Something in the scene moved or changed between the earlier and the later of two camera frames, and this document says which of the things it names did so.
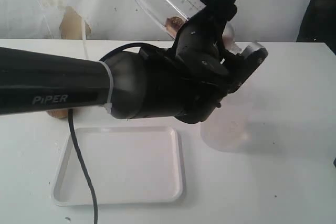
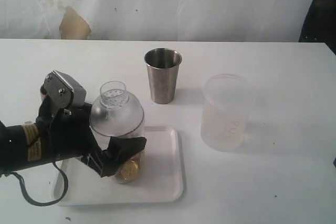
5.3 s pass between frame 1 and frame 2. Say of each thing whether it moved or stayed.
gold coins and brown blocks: moved
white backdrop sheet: stayed
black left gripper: moved
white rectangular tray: stayed
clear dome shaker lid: moved
